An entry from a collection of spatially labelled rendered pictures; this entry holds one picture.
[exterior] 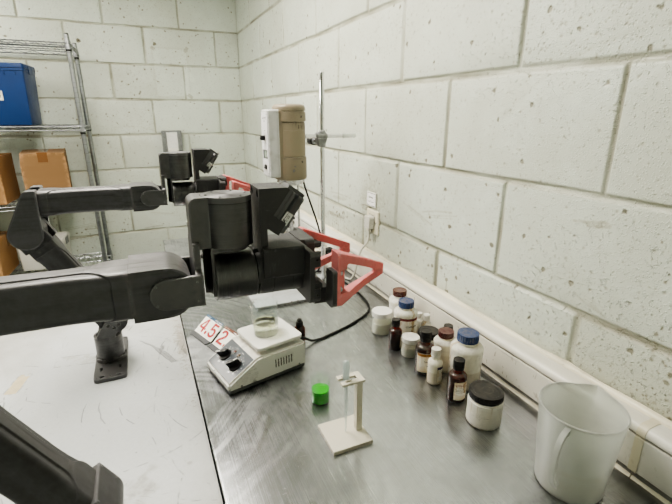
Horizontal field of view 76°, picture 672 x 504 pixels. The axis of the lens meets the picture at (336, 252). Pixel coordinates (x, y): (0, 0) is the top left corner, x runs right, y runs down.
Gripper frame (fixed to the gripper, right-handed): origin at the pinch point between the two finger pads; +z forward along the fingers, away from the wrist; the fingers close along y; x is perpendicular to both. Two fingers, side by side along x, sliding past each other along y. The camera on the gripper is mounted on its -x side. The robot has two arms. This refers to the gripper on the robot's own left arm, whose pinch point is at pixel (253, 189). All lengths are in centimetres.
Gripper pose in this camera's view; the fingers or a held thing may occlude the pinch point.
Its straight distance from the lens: 114.3
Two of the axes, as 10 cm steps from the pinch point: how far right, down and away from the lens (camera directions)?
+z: 9.1, -1.1, 3.9
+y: -4.1, -2.8, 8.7
